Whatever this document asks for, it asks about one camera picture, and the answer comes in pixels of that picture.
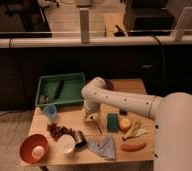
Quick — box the small metal cup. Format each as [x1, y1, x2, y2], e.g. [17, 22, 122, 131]
[74, 131, 87, 148]

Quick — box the silver metal fork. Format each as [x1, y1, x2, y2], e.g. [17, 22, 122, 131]
[94, 122, 102, 135]

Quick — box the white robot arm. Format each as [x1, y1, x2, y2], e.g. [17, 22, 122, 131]
[81, 77, 192, 171]

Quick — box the dark utensil in tray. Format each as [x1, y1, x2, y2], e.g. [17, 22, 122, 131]
[54, 80, 64, 99]

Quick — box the green plastic tray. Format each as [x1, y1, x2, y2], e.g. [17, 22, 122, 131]
[35, 73, 85, 108]

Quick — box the small grey object in tray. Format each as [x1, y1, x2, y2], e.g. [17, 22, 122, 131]
[39, 95, 49, 104]

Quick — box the green sponge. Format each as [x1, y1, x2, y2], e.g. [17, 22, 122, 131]
[107, 113, 118, 132]

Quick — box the black rectangular block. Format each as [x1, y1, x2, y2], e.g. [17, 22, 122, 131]
[119, 109, 127, 116]

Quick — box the blue grey cloth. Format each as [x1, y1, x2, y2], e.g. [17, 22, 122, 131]
[87, 135, 116, 161]

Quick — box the orange peach fruit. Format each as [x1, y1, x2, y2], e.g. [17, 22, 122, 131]
[119, 118, 132, 132]

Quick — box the purple bowl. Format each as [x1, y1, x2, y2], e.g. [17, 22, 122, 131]
[105, 79, 114, 91]

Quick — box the white cup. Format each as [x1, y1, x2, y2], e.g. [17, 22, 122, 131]
[57, 135, 75, 155]

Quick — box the dark red grape bunch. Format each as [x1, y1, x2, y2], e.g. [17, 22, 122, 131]
[47, 123, 75, 141]

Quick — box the light blue plastic cup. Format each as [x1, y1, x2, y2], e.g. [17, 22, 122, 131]
[43, 105, 57, 122]

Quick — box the banana peel toy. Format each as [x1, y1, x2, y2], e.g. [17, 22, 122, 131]
[122, 121, 148, 141]

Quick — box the orange sausage toy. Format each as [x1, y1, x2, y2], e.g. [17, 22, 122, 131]
[121, 143, 147, 152]

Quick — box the white egg object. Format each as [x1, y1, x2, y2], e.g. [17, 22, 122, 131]
[32, 146, 44, 159]

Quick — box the red bowl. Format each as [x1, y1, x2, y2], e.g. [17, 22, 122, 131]
[19, 134, 49, 164]

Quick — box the black object on far desk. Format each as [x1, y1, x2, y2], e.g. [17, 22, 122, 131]
[114, 25, 125, 37]

